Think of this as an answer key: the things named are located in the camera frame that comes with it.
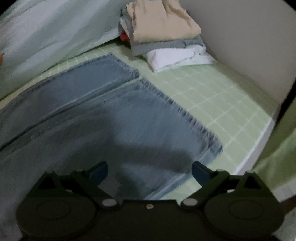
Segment white mattress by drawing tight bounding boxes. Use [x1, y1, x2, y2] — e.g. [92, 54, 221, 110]
[233, 119, 277, 176]

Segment blue denim jeans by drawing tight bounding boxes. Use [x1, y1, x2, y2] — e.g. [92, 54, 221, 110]
[0, 53, 223, 240]

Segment folded beige garment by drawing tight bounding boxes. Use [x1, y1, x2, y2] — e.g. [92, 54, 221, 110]
[126, 0, 202, 44]

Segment green curtain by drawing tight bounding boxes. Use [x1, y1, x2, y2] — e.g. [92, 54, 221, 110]
[253, 93, 296, 193]

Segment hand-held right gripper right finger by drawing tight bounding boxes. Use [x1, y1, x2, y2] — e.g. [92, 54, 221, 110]
[180, 161, 266, 209]

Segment stack of folded clothes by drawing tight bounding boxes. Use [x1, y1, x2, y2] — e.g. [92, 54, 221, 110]
[119, 19, 218, 73]

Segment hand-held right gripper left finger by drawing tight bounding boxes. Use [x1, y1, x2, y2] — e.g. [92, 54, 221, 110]
[37, 161, 121, 210]

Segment pale carrot print quilt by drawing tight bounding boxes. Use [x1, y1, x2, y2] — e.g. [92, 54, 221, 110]
[0, 0, 130, 100]

